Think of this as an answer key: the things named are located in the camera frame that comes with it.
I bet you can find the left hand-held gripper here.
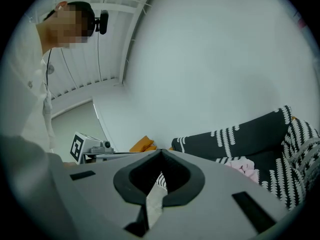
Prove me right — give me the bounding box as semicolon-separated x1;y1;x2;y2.
69;130;144;165

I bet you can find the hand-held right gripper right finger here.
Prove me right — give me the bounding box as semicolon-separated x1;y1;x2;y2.
147;148;306;240

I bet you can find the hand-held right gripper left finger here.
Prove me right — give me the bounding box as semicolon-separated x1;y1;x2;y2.
48;148;163;240

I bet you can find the pink cloth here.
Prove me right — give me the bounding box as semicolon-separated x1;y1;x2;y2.
224;157;260;184

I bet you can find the black white patterned fabric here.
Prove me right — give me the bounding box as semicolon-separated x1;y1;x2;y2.
155;105;320;212

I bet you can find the orange cushion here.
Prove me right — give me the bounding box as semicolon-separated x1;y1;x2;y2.
128;134;158;153

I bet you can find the grey houndstooth fringed pillow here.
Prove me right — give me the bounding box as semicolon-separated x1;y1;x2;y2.
287;136;320;193

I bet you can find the person's white shirt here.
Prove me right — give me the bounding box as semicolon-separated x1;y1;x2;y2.
0;13;56;155

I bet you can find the person's head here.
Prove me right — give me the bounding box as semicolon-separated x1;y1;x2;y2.
36;0;96;50

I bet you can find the thin black camera cable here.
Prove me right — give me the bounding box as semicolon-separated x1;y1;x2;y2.
44;48;53;86

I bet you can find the black head-mounted camera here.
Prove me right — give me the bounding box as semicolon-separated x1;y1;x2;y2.
94;9;110;36

